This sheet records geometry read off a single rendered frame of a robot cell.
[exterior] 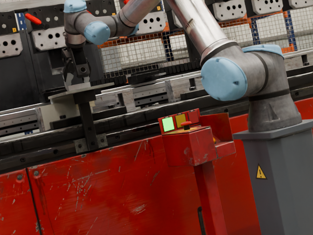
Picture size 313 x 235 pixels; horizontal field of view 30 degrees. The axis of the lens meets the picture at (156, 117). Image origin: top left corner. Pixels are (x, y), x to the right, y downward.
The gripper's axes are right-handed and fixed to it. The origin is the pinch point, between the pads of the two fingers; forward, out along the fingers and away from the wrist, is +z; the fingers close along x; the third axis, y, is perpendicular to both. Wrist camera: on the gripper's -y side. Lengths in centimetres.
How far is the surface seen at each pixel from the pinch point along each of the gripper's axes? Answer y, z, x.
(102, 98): 3.0, 9.8, -11.4
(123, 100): 1.9, 12.4, -20.0
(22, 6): 27.3, -21.7, 12.1
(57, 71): 13.8, 0.8, 3.3
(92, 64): 55, 31, -27
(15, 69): 57, 28, 10
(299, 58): 5, 12, -109
